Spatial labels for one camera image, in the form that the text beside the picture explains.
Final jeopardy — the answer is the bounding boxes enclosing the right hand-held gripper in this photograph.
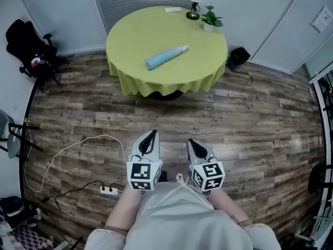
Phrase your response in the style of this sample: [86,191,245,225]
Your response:
[187,139,226,193]

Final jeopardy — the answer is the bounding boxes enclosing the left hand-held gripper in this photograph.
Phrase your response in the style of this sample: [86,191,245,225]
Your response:
[126,129,163,193]

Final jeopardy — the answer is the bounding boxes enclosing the blue umbrella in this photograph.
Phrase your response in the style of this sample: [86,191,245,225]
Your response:
[144,45,189,71]

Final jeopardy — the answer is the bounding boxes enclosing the person's right forearm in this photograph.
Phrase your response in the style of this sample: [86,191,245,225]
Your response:
[207,189,253,227]

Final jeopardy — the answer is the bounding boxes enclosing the person's left forearm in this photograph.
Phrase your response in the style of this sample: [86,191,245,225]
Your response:
[105,184,143,231]

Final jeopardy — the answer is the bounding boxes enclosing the white power strip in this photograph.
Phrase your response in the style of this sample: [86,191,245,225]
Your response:
[99,186,120,196]

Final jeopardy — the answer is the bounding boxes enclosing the person's white garment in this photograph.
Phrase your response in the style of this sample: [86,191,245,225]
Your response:
[84,173,283,250]

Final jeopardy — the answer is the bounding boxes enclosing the black waste bin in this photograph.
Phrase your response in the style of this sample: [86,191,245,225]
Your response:
[226,46,251,73]

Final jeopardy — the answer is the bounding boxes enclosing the round table green tablecloth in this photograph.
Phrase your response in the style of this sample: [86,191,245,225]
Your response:
[105,5,229,97]

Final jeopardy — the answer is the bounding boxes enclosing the white metal shelf rack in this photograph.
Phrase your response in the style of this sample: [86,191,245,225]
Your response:
[308,70,333,246]

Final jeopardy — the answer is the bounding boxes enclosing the green potted plant white pot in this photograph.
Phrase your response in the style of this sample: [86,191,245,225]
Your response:
[198,5,225,34]

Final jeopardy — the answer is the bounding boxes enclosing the black bag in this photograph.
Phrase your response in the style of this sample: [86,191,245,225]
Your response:
[0,196,40,229]

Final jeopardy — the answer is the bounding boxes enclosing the checked purple white cloth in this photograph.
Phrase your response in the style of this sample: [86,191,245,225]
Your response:
[9,224,55,250]

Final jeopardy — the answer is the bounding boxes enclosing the black office chair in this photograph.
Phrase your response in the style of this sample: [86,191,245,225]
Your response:
[5,19,71,92]

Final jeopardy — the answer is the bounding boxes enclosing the white cable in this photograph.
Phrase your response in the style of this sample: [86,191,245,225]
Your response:
[24,134,126,193]

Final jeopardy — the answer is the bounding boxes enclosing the black cable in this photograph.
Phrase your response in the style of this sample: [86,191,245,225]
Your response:
[33,180,105,211]

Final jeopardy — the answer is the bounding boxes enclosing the grey chair black frame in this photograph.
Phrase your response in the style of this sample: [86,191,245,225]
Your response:
[0,109,44,162]

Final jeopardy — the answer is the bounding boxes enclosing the white wall plate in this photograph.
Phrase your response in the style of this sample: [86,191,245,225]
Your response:
[309,5,333,34]

